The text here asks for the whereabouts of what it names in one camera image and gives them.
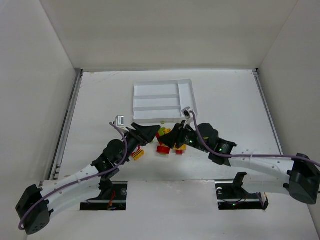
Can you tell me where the red white flower lego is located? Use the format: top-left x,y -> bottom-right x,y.
133,146 -> 141,154

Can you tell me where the white divided sorting tray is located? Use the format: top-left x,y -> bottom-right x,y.
132,79 -> 198,124

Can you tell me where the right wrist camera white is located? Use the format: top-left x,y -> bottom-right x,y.
181,106 -> 197,120

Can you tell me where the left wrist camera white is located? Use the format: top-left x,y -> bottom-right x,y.
113,115 -> 126,129

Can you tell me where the yellow lego brick large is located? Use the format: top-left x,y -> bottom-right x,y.
156,128 -> 165,141

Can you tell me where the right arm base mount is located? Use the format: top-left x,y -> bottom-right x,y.
215,172 -> 269,211

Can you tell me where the red lego brick large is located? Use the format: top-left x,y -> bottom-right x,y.
156,145 -> 171,155

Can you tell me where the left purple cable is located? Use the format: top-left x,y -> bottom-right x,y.
17,121 -> 131,230

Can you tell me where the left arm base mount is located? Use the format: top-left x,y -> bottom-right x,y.
79,179 -> 128,212

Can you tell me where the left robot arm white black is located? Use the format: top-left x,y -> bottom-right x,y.
15,122 -> 161,235

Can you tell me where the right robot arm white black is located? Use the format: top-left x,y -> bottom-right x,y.
159,122 -> 320,205

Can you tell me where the left aluminium rail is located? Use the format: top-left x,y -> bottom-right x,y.
45,68 -> 84,180

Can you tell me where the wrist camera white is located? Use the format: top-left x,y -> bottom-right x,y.
181,106 -> 197,120
113,115 -> 126,129

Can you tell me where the aluminium rail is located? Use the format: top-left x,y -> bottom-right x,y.
45,68 -> 84,180
252,68 -> 284,155

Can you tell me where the right aluminium rail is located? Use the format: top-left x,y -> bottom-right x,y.
252,68 -> 284,155

